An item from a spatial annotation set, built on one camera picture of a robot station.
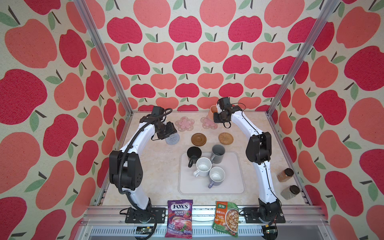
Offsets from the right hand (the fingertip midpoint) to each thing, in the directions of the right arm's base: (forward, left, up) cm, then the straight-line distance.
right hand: (218, 118), depth 103 cm
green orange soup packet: (-58, -5, -10) cm, 59 cm away
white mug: (-32, +8, -10) cm, 34 cm away
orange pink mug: (+3, +4, +5) cm, 7 cm away
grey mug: (-24, 0, -4) cm, 25 cm away
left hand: (-19, +26, +5) cm, 33 cm away
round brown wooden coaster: (-12, +13, -11) cm, 21 cm away
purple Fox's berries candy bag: (-62, +18, -8) cm, 65 cm away
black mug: (-28, +15, -4) cm, 31 cm away
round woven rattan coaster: (-9, -6, -11) cm, 16 cm away
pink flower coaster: (+1, +25, -10) cm, 27 cm away
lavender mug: (-37, 0, -9) cm, 38 cm away
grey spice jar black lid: (-45, -36, -3) cm, 57 cm away
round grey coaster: (-14, +31, -10) cm, 36 cm away
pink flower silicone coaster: (+4, +7, -11) cm, 13 cm away
